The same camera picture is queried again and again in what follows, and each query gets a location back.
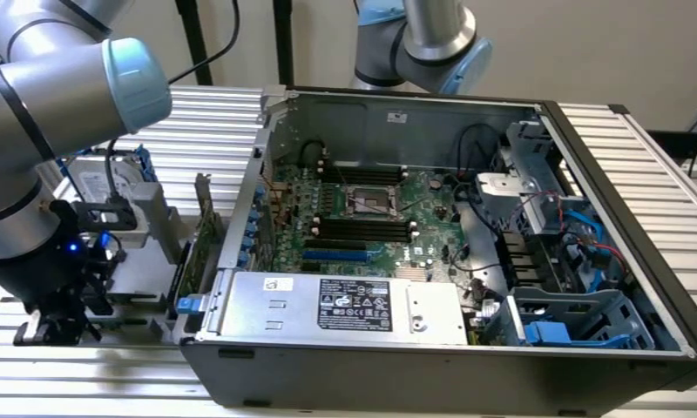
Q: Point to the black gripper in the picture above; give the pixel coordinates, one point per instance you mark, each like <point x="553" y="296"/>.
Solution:
<point x="40" y="274"/>

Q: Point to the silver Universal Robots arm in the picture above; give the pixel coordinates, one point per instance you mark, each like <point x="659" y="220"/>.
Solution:
<point x="47" y="87"/>

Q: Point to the black RAM slot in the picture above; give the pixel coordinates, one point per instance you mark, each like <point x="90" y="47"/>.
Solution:
<point x="363" y="237"/>
<point x="363" y="173"/>
<point x="363" y="219"/>
<point x="363" y="231"/>
<point x="363" y="182"/>
<point x="363" y="168"/>
<point x="363" y="225"/>

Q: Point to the grey parts rack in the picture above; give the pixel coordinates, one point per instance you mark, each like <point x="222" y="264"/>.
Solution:
<point x="151" y="217"/>

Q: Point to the silver hard disk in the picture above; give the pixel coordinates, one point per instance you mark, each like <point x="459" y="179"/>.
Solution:
<point x="96" y="178"/>

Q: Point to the blue case latch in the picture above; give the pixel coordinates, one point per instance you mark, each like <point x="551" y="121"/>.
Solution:
<point x="187" y="305"/>

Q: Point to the green graphics card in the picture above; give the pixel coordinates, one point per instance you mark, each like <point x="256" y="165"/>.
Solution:
<point x="206" y="244"/>

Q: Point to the blue disk carrier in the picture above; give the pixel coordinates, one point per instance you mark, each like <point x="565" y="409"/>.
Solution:
<point x="144" y="167"/>

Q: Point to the silver power supply unit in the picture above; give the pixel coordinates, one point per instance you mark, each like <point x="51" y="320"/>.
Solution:
<point x="279" y="309"/>

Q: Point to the short black expansion slot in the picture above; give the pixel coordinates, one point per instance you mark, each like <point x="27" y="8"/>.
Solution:
<point x="311" y="267"/>

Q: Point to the blue expansion slot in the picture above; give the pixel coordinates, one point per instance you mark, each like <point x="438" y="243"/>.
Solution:
<point x="334" y="255"/>

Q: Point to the long black expansion slot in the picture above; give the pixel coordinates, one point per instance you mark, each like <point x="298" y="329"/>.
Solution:
<point x="334" y="245"/>

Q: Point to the CPU socket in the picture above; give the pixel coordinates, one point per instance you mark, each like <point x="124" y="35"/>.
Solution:
<point x="373" y="201"/>

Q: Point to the black stand pole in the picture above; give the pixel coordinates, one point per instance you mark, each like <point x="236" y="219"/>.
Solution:
<point x="283" y="41"/>
<point x="195" y="39"/>

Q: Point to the green motherboard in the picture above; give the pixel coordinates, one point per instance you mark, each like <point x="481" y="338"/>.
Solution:
<point x="437" y="235"/>

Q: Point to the black open PC case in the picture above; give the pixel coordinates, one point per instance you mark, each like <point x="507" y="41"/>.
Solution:
<point x="419" y="374"/>

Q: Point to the black fan shroud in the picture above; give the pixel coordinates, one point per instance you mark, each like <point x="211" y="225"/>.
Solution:
<point x="521" y="261"/>

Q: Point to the silver optical drive cage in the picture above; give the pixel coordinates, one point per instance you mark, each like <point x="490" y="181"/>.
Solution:
<point x="523" y="183"/>

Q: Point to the blue disk bay latch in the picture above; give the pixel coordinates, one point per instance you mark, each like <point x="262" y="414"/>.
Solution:
<point x="550" y="335"/>

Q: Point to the grey disk bay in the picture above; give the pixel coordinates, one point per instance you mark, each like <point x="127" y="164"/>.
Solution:
<point x="587" y="313"/>

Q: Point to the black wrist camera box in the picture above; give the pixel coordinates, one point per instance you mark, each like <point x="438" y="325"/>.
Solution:
<point x="106" y="215"/>

